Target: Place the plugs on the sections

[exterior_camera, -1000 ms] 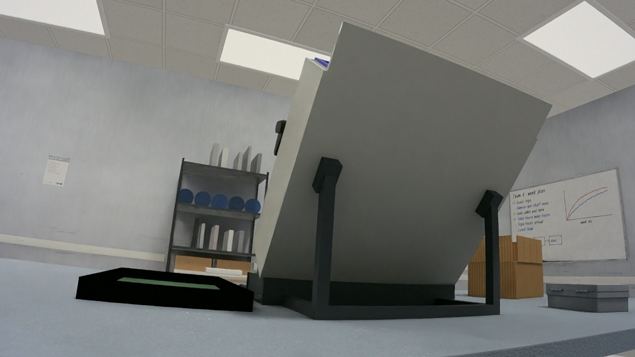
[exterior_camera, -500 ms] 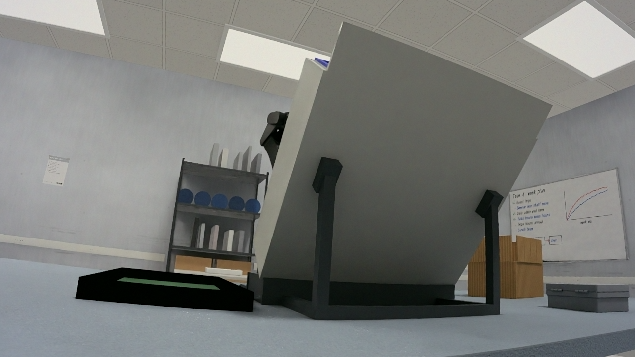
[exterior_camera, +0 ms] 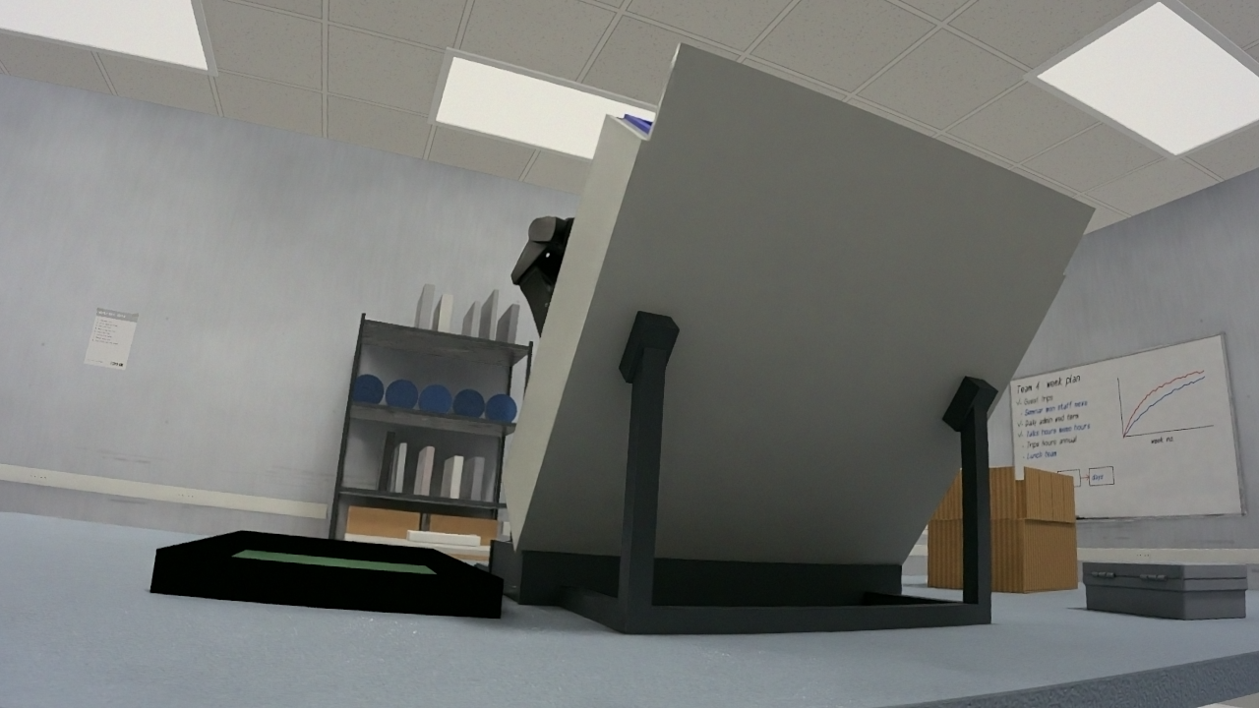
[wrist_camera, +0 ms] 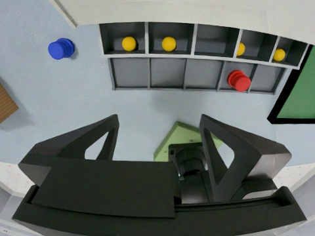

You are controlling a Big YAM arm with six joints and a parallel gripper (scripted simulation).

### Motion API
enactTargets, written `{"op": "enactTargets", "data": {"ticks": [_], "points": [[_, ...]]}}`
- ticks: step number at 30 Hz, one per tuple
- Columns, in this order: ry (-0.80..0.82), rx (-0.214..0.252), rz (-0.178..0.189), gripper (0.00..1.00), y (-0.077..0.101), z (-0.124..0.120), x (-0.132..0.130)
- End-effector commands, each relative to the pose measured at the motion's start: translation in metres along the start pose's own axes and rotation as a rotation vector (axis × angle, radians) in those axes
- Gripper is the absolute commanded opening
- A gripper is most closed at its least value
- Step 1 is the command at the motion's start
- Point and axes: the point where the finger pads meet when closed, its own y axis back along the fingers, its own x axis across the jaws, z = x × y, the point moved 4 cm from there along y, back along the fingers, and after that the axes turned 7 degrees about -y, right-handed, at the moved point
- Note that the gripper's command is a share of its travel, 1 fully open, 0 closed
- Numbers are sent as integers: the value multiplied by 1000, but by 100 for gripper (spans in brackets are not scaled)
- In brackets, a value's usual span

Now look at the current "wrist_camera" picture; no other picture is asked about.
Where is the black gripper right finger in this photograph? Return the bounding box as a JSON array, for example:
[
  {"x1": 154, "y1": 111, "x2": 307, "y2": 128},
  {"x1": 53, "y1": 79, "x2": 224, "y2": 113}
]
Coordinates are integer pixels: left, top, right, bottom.
[{"x1": 199, "y1": 114, "x2": 292, "y2": 202}]

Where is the yellow ball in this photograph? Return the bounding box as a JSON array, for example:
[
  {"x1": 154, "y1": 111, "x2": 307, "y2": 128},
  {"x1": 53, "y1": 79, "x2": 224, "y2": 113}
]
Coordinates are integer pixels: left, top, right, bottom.
[
  {"x1": 162, "y1": 37, "x2": 176, "y2": 52},
  {"x1": 122, "y1": 37, "x2": 137, "y2": 51},
  {"x1": 273, "y1": 49, "x2": 285, "y2": 61},
  {"x1": 236, "y1": 42, "x2": 245, "y2": 56}
]

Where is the blue plug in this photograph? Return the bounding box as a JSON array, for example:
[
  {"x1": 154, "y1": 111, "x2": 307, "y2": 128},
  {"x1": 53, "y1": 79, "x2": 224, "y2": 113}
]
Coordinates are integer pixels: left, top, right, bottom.
[{"x1": 48, "y1": 38, "x2": 75, "y2": 60}]

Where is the red plug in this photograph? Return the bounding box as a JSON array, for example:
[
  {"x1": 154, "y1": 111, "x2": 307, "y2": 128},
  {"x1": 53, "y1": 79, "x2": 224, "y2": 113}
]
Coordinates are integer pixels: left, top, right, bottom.
[{"x1": 227, "y1": 70, "x2": 251, "y2": 92}]

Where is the brown cardboard box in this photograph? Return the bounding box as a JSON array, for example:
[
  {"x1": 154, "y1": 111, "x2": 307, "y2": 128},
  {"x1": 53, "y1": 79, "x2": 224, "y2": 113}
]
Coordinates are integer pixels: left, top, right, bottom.
[{"x1": 0, "y1": 83, "x2": 19, "y2": 124}]

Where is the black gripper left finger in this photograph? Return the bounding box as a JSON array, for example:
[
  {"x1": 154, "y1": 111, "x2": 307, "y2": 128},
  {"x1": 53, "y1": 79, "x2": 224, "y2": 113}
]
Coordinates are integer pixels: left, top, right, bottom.
[{"x1": 28, "y1": 114, "x2": 119, "y2": 160}]

